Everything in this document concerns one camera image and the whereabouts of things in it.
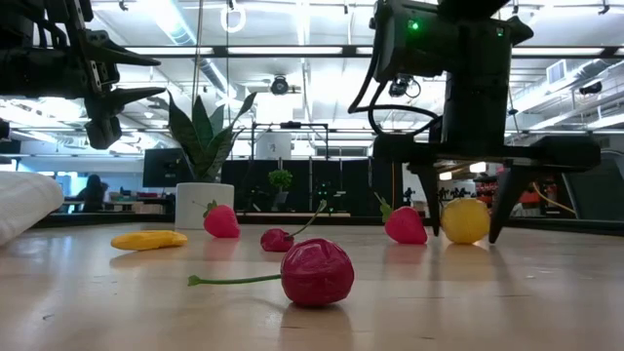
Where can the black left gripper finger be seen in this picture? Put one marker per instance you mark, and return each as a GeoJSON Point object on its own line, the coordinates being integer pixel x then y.
{"type": "Point", "coordinates": [112, 102]}
{"type": "Point", "coordinates": [122, 57]}

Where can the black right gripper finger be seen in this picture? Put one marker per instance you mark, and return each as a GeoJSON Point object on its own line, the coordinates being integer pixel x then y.
{"type": "Point", "coordinates": [431, 190]}
{"type": "Point", "coordinates": [509, 195]}

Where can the red toy strawberry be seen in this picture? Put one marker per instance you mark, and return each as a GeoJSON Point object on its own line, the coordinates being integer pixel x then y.
{"type": "Point", "coordinates": [222, 222]}
{"type": "Point", "coordinates": [404, 225]}

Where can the yellow toy lemon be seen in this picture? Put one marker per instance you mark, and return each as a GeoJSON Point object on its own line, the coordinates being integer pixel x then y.
{"type": "Point", "coordinates": [465, 222]}

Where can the large red toy cherry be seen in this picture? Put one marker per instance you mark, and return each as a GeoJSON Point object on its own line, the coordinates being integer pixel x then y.
{"type": "Point", "coordinates": [317, 273]}

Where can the yellow toy banana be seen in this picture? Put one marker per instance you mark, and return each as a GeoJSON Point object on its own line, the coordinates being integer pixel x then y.
{"type": "Point", "coordinates": [146, 240]}

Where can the small red toy cherry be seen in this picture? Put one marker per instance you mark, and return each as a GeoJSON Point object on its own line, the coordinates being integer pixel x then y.
{"type": "Point", "coordinates": [275, 240]}

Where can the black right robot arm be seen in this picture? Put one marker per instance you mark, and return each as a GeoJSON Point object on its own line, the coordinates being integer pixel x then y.
{"type": "Point", "coordinates": [439, 39]}

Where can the shelf with red bins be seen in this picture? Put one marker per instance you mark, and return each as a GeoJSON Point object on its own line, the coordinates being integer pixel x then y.
{"type": "Point", "coordinates": [529, 197]}

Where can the black partition panels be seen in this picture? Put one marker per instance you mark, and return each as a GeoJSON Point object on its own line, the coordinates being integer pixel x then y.
{"type": "Point", "coordinates": [351, 185]}

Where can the black monitor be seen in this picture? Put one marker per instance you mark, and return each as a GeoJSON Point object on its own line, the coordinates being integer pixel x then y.
{"type": "Point", "coordinates": [163, 168]}

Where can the dark grey bin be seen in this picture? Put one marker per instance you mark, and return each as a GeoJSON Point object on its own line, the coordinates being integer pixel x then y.
{"type": "Point", "coordinates": [595, 195]}

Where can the person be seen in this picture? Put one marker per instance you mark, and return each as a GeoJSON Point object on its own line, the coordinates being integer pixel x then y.
{"type": "Point", "coordinates": [93, 192]}

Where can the black table border strip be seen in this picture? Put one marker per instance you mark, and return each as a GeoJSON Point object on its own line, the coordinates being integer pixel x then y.
{"type": "Point", "coordinates": [341, 220]}

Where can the background work table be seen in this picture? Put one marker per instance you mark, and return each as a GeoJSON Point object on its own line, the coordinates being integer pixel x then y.
{"type": "Point", "coordinates": [131, 201]}

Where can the green snake plant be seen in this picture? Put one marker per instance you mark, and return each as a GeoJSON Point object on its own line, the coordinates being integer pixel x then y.
{"type": "Point", "coordinates": [205, 146]}

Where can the black ceiling projector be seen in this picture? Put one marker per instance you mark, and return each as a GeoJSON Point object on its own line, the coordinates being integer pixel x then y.
{"type": "Point", "coordinates": [591, 89]}

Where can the white cloth bag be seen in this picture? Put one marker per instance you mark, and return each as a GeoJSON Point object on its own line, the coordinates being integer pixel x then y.
{"type": "Point", "coordinates": [24, 200]}

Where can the white plant pot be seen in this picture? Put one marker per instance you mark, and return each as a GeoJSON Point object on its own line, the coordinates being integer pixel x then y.
{"type": "Point", "coordinates": [205, 205]}

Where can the small green potted plant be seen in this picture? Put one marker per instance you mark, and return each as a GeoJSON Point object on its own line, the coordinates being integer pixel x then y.
{"type": "Point", "coordinates": [280, 180]}

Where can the silver ceiling duct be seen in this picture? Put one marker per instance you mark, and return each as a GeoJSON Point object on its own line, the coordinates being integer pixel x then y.
{"type": "Point", "coordinates": [178, 31]}

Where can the black hanging camera device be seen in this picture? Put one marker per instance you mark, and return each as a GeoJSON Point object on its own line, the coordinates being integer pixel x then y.
{"type": "Point", "coordinates": [400, 88]}

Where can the black overhead frame bar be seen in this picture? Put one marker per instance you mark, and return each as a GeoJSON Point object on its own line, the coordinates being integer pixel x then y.
{"type": "Point", "coordinates": [219, 50]}

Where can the black metal frame stand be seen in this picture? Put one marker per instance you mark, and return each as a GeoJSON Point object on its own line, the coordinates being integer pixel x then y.
{"type": "Point", "coordinates": [292, 125]}

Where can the round black ceiling camera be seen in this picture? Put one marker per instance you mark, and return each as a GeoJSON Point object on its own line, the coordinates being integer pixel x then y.
{"type": "Point", "coordinates": [279, 86]}

